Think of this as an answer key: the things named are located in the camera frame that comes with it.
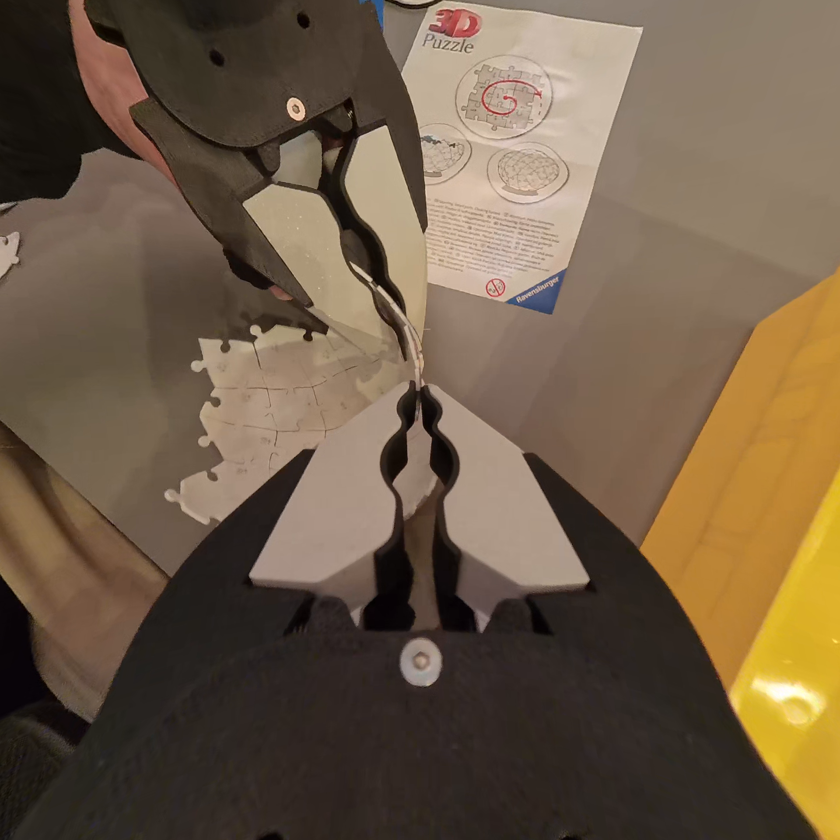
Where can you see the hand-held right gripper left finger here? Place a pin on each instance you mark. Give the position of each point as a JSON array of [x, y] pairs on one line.
[[328, 518]]

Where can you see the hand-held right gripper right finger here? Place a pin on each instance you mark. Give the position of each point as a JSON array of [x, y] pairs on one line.
[[505, 525]]

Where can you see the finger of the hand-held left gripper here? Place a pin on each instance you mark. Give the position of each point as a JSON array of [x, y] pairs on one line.
[[394, 210], [295, 243]]

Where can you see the white half-built puzzle ball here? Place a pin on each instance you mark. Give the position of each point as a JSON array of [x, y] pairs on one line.
[[262, 407]]

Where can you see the person's left forearm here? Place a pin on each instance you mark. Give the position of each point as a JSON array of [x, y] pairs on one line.
[[39, 98]]

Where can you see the blue puzzle box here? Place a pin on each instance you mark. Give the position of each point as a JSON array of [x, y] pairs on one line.
[[379, 13]]

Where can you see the loose white puzzle piece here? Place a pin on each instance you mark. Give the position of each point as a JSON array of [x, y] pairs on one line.
[[8, 256]]

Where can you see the person's left hand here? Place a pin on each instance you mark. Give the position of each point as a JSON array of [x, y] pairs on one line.
[[105, 72]]

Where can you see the white instruction leaflet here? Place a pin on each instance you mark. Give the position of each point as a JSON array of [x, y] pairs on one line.
[[577, 131]]

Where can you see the yellow box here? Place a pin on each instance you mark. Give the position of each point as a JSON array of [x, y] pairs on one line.
[[754, 426]]

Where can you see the beige cloth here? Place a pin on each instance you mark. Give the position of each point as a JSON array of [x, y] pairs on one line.
[[59, 590]]

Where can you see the dark clothing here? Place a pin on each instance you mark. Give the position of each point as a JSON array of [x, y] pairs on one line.
[[26, 754]]

